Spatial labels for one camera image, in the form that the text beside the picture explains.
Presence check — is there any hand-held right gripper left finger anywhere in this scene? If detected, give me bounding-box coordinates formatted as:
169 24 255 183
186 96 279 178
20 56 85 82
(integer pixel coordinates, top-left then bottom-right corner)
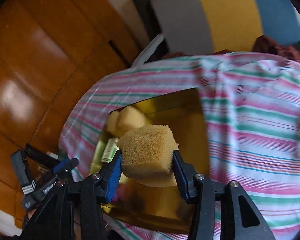
22 150 123 240

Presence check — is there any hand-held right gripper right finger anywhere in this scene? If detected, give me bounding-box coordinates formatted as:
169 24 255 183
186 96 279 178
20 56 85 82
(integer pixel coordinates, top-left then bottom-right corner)
172 150 275 240

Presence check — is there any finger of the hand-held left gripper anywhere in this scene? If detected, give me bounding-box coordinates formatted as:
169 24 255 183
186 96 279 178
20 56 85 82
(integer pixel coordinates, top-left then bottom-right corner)
24 144 60 162
52 157 79 175

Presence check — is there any small green box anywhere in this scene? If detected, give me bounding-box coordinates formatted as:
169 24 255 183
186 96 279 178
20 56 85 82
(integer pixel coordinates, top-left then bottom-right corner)
100 137 119 163

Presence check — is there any gold metal tin box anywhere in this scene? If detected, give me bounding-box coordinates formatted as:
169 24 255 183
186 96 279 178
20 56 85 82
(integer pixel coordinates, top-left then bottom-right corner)
89 87 210 233

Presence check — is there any tan sponge block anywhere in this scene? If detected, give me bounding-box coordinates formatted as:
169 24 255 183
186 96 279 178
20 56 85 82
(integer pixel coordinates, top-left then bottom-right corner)
115 124 180 188

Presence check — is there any bread roll toy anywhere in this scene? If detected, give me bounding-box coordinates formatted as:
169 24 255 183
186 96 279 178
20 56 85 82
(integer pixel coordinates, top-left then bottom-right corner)
119 106 148 133

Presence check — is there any striped bed sheet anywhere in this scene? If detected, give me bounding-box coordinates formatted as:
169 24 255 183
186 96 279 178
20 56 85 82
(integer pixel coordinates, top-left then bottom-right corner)
59 51 300 240

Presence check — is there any wooden wardrobe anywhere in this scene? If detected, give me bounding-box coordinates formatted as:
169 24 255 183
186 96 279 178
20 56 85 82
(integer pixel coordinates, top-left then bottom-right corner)
0 0 145 230

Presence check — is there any dark red cloth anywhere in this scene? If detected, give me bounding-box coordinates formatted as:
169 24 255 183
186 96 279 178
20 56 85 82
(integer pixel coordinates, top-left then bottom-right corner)
162 35 300 64

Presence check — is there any grey yellow blue chair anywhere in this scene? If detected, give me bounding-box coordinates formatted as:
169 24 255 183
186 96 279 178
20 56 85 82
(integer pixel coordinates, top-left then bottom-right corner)
132 0 300 67

